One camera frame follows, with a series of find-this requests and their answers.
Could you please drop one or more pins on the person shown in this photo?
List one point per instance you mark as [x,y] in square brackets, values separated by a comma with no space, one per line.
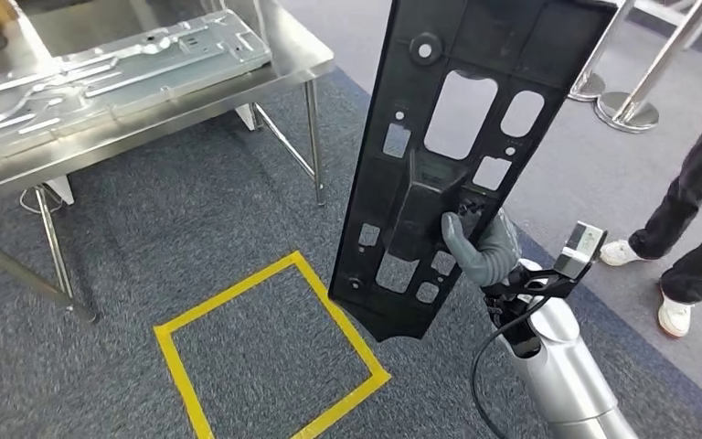
[690,194]

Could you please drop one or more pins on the black plastic panel part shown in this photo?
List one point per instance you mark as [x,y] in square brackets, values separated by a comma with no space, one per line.
[411,212]

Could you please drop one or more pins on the yellow floor tape square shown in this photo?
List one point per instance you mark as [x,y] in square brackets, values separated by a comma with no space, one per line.
[342,315]

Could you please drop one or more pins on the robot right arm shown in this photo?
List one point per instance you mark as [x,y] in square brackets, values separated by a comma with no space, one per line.
[563,375]

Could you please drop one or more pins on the white stand foot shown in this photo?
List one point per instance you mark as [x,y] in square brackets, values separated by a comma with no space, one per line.
[248,118]
[63,191]

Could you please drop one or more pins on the stainless steel workbench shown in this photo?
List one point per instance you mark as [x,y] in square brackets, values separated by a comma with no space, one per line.
[296,36]

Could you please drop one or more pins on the stamped silver metal panel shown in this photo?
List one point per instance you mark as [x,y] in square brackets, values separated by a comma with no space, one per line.
[145,66]

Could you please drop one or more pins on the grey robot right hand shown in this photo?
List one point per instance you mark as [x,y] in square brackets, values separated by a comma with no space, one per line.
[496,254]

